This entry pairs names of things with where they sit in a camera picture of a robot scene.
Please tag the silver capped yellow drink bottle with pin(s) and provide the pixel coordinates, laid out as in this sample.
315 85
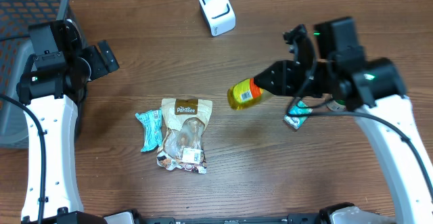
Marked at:
246 94

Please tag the small green white carton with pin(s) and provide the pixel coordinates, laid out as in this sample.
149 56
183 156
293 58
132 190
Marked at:
293 119

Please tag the teal snack wrapper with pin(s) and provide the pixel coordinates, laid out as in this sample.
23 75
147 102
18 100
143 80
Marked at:
152 124

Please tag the green lidded jar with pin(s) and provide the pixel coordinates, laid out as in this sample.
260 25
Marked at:
336 105

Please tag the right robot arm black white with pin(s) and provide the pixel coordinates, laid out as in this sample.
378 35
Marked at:
333 62

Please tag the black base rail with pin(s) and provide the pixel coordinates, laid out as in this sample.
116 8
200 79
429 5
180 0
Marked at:
344 213

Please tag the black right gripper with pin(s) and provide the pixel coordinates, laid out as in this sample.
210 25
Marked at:
283 86

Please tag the brown pantree snack bag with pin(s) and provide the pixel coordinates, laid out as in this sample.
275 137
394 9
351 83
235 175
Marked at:
186 121

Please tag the white barcode scanner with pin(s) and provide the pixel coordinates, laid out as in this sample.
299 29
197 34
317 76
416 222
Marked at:
219 16

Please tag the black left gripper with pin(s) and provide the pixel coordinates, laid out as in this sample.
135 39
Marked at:
100 68

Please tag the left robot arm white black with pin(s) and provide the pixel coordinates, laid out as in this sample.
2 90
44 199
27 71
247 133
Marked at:
52 90

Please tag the dark grey plastic basket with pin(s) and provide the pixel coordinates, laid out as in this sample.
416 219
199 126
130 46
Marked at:
16 17

